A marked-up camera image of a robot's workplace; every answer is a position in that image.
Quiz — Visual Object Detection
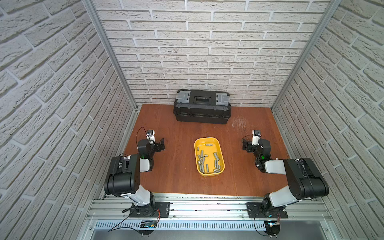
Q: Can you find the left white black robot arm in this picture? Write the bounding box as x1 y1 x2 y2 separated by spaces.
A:
104 139 165 218

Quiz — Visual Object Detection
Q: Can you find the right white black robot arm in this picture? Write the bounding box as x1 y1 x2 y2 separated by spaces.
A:
242 139 330 219

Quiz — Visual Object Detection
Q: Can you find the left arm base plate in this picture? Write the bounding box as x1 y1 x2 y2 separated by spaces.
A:
129 202 171 218

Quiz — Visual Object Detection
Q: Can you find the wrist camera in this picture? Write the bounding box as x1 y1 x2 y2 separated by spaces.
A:
252 130 261 146
146 130 155 142

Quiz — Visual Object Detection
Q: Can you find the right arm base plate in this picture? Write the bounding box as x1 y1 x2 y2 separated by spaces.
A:
246 202 288 219

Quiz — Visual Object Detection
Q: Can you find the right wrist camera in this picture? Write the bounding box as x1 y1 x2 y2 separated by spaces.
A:
252 130 261 146

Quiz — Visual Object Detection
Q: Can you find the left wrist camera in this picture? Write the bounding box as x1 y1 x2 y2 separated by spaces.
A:
146 130 155 142

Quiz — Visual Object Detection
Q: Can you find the yellow plastic tray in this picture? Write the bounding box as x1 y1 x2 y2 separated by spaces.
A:
194 137 225 177

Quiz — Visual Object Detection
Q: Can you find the black plastic toolbox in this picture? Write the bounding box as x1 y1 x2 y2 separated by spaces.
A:
173 90 232 125

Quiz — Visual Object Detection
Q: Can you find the aluminium rail frame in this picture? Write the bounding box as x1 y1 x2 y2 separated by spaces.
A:
78 193 341 240

